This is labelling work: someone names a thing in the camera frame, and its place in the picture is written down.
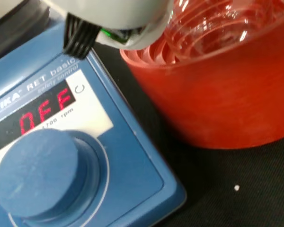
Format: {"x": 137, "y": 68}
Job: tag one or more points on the black bench cloth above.
{"x": 227, "y": 189}

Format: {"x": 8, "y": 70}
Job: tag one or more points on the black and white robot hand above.
{"x": 113, "y": 14}

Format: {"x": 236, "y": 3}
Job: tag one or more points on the heater with blue base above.
{"x": 123, "y": 151}

